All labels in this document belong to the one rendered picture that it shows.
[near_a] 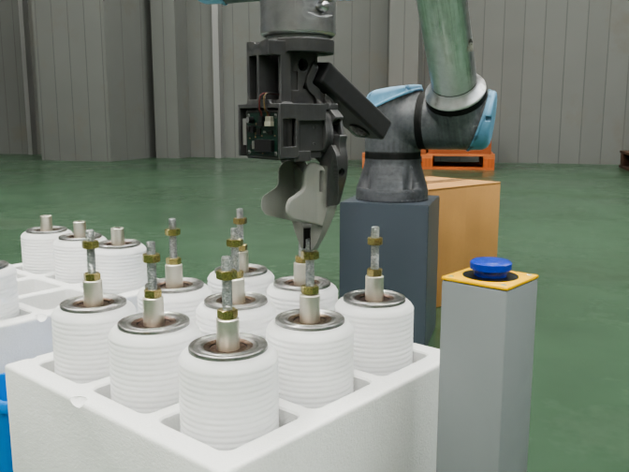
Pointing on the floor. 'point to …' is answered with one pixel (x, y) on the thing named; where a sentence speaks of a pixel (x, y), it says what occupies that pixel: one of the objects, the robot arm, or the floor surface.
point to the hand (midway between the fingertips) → (314, 236)
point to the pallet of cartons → (456, 162)
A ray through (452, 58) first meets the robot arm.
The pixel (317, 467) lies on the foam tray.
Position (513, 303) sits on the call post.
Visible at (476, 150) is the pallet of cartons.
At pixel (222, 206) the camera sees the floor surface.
